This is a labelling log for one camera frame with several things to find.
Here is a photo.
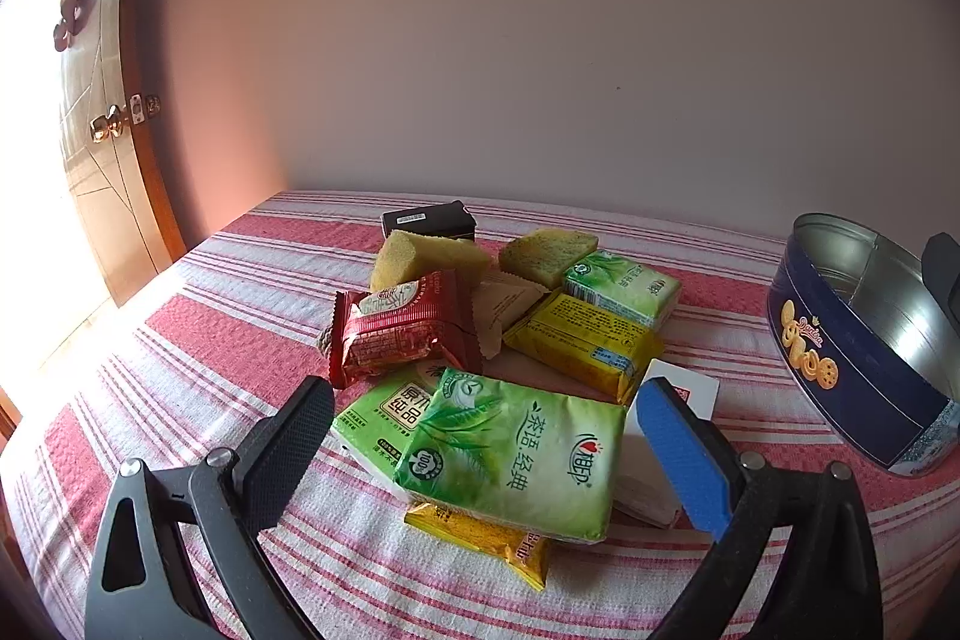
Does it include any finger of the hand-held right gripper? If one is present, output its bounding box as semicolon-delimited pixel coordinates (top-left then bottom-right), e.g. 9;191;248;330
922;233;960;348

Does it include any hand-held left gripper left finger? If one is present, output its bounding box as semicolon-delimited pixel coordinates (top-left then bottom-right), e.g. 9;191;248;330
85;374;336;640

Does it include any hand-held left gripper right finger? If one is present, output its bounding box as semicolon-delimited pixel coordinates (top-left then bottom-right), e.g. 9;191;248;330
634;377;884;640

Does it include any white card box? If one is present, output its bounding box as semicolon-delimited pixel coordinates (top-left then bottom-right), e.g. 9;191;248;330
613;357;721;530

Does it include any green tissue pack white panel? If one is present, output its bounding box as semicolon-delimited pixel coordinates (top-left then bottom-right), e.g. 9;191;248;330
330;362;451;483

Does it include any blue round cookie tin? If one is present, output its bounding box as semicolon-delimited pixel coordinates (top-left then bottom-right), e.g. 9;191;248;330
766;212;960;480

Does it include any yellow snack packet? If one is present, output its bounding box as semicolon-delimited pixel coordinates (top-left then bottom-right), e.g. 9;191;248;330
502;291;667;405
405;501;554;592

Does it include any red snack packet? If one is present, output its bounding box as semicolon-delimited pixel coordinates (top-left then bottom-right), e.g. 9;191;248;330
330;269;485;386

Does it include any large green tissue pack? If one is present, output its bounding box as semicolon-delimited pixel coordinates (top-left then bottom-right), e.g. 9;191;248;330
392;367;628;545

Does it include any small green tissue pack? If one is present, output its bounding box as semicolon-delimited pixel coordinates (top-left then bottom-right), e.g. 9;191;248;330
562;250;682;332

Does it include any plain yellow sponge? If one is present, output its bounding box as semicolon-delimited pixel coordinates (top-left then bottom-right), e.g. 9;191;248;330
370;229;492;294

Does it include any beige packet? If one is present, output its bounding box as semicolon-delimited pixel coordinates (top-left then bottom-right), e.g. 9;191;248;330
469;276;547;360

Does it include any red white striped cloth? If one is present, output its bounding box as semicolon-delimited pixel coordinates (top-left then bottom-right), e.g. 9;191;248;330
0;190;960;640

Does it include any green-topped yellow sponge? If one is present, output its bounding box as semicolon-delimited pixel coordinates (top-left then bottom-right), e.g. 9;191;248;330
499;226;601;290

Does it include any black box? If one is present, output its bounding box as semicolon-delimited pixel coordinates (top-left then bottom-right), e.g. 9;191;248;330
381;201;478;244

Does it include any wooden door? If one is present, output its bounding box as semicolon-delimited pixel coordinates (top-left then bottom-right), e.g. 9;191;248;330
0;0;177;311

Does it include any brass door knob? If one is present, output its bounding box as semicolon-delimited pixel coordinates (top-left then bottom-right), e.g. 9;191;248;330
90;104;128;145

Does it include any wooden door frame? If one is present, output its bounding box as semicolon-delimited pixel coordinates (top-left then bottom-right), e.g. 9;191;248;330
124;0;188;266

